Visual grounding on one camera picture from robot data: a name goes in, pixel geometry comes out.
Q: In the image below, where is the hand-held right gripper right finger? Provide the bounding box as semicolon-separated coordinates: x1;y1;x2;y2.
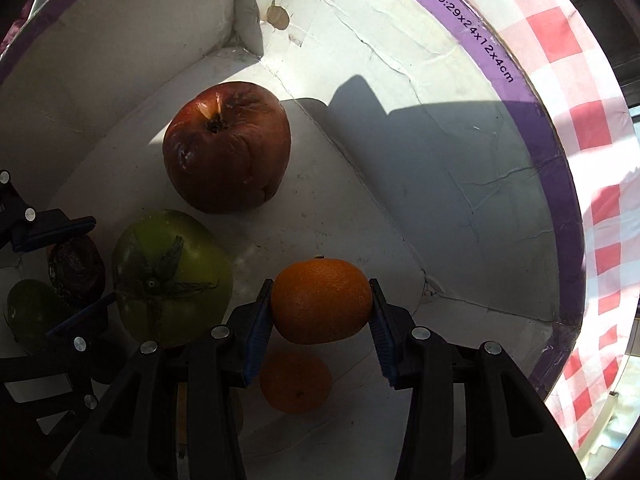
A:
367;277;586;480

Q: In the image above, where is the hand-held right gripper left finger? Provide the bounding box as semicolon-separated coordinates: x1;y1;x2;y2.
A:
57;279;275;480

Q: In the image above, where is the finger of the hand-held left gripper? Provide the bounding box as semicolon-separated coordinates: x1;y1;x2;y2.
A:
0;170;97;255
0;292;126;441

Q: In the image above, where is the small dark dried fruit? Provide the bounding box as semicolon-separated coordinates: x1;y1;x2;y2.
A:
46;235;107;307

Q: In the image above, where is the orange mandarin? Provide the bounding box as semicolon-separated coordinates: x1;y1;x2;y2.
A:
270;257;374;346
259;350;333;415

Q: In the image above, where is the purple cardboard box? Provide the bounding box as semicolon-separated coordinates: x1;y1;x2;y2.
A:
0;0;588;480

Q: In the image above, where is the wrinkled red apple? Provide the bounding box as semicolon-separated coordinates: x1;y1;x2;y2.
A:
162;81;292;215

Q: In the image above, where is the small green fruit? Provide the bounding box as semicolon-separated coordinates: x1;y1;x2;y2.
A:
4;279;63;351

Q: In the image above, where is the green tomato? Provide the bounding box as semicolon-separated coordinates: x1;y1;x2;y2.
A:
111;209;234;348

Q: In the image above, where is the red white checkered tablecloth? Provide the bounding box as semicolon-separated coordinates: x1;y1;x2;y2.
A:
415;0;640;456

